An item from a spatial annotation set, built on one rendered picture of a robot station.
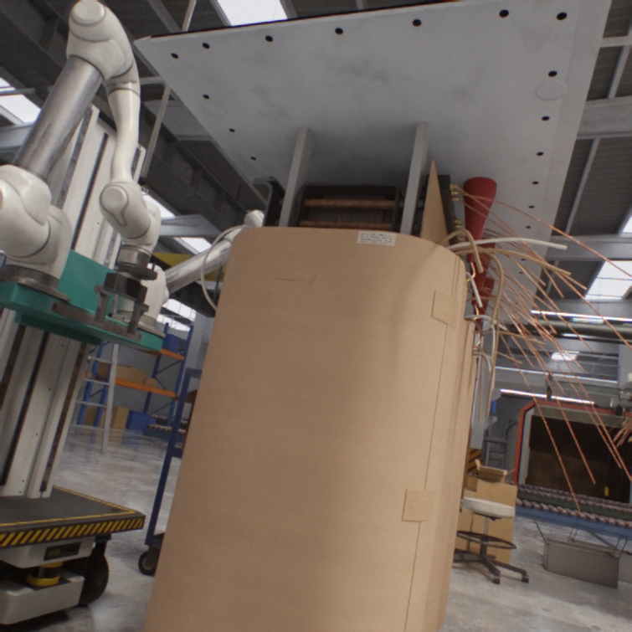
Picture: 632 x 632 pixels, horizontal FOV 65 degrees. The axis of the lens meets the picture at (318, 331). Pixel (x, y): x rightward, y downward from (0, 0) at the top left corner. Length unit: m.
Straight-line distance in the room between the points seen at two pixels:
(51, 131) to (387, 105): 0.98
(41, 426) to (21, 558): 0.52
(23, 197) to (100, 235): 0.65
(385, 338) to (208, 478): 0.38
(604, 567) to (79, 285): 4.21
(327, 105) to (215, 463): 0.72
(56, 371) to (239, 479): 1.33
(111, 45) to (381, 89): 0.96
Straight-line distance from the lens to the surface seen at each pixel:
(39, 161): 1.64
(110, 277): 1.59
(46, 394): 2.08
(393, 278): 0.85
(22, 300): 1.68
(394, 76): 1.00
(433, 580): 1.34
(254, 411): 0.86
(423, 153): 1.06
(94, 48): 1.76
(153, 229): 1.62
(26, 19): 8.27
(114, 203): 1.46
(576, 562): 4.79
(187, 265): 2.34
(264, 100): 1.13
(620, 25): 13.84
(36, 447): 2.11
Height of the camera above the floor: 0.72
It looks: 11 degrees up
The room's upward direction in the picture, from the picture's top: 11 degrees clockwise
